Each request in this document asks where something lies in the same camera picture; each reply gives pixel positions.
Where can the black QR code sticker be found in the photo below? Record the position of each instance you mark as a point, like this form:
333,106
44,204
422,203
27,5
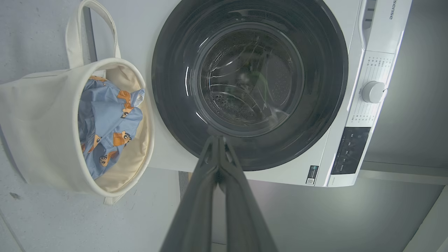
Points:
312,175

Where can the cream canvas laundry basket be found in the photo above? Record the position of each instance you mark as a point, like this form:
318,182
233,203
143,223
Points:
38,122

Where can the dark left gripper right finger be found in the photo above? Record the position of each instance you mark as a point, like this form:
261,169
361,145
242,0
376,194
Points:
245,217

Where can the white washing machine dial knob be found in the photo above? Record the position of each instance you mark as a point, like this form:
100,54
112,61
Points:
372,92

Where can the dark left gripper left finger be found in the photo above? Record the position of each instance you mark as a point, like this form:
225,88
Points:
196,210

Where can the blue cartoon print garment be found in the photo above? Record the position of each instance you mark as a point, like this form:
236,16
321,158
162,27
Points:
105,119

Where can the black washing machine display panel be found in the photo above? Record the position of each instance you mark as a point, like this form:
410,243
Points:
350,150

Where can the black round glass washer door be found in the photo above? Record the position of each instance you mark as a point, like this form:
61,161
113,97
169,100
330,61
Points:
315,105

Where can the white front-load washing machine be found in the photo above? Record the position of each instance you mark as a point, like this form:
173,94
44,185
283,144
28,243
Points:
350,70

